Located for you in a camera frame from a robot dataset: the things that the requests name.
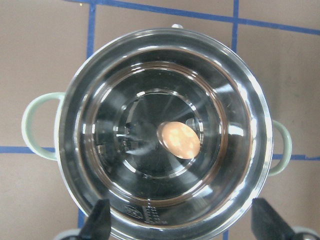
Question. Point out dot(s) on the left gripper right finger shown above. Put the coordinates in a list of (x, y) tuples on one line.
[(267, 224)]

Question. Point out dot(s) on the mint green electric pot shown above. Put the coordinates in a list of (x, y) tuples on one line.
[(102, 134)]

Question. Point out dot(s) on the brown egg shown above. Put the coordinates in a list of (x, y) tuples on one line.
[(179, 139)]

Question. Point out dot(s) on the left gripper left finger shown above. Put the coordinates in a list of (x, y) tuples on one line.
[(98, 224)]

